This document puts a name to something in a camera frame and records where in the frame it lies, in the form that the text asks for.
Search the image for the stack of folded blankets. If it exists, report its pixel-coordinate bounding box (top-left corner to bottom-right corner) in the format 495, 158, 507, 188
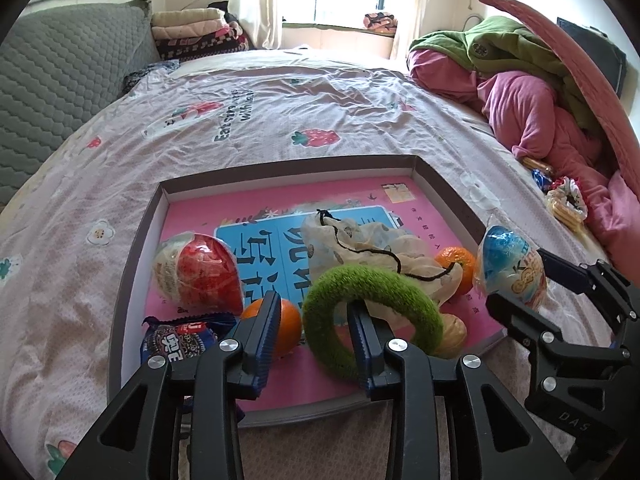
150, 7, 251, 63

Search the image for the orange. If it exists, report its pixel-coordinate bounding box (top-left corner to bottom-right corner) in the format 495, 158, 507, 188
240, 297, 303, 358
434, 246, 477, 296

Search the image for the green fuzzy ring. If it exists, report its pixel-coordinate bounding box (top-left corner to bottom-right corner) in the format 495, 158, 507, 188
301, 265, 445, 386

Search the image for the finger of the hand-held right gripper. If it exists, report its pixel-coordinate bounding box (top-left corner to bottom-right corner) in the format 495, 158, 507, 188
537, 247, 640, 331
485, 290, 636, 396

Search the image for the floral cloth bundle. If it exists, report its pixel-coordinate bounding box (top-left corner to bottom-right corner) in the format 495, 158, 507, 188
363, 11, 400, 36

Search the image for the black wall television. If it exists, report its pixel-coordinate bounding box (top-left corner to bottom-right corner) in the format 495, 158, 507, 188
556, 16, 627, 98

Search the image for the cream curtain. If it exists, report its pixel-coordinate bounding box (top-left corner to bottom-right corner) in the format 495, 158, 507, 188
390, 0, 463, 61
227, 0, 286, 51

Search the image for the dark patterned cloth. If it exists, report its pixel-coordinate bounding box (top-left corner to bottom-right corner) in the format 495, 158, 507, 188
122, 59, 181, 93

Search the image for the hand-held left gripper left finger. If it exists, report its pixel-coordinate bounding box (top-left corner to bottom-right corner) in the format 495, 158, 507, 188
57, 290, 282, 480

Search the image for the pink duvet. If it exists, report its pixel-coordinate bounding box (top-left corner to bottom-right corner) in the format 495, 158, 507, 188
407, 47, 640, 281

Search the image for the green blanket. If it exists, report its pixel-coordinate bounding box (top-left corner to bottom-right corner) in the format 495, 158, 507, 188
410, 15, 608, 133

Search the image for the pink quilted pad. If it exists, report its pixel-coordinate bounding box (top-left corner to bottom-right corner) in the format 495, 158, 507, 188
478, 0, 640, 196

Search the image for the beige walnut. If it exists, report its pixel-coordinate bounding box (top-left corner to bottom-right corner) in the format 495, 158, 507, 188
432, 313, 468, 359

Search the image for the cream dotted cloth pouch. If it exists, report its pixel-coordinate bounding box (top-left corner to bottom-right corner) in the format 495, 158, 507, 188
300, 208, 463, 306

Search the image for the blue cookie packet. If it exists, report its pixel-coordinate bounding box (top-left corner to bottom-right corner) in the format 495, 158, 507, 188
140, 311, 246, 423

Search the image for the shallow grey cardboard box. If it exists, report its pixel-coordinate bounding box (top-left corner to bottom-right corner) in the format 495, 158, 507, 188
107, 155, 508, 428

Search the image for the red toy egg packet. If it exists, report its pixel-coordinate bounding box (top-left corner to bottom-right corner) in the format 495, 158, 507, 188
152, 231, 244, 311

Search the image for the yellow biscuit packet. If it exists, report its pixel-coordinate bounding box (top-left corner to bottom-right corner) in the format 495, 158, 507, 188
545, 176, 590, 228

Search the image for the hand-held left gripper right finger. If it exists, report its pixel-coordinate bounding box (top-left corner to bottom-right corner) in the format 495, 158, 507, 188
346, 300, 573, 480

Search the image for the pink picture book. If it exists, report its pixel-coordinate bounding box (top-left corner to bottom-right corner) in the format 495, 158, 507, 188
145, 176, 507, 411

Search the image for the blue toy egg packet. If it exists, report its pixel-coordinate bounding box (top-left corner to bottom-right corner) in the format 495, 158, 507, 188
472, 225, 548, 311

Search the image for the grey quilted headboard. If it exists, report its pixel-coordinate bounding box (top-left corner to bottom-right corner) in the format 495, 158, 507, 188
0, 0, 161, 206

